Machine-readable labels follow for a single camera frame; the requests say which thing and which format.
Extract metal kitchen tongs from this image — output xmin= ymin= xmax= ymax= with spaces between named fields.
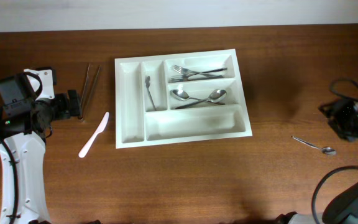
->
xmin=78 ymin=64 xmax=101 ymax=121

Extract white plastic knife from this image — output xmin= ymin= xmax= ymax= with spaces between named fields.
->
xmin=78 ymin=112 xmax=109 ymax=158

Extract small silver teaspoon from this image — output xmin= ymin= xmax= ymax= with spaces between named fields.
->
xmin=291 ymin=136 xmax=337 ymax=156
xmin=145 ymin=76 xmax=157 ymax=111

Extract large silver spoon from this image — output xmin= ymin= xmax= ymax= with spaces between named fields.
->
xmin=172 ymin=90 xmax=227 ymax=110
xmin=170 ymin=90 xmax=227 ymax=106

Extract silver fork dark handle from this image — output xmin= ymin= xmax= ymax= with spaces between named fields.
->
xmin=172 ymin=65 xmax=227 ymax=75

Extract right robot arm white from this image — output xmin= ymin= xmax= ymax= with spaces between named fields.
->
xmin=274 ymin=99 xmax=358 ymax=223

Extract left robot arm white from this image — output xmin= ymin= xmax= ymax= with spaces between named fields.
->
xmin=0 ymin=67 xmax=82 ymax=223

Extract white cutlery tray organizer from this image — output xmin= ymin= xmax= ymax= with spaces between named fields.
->
xmin=114 ymin=49 xmax=252 ymax=149

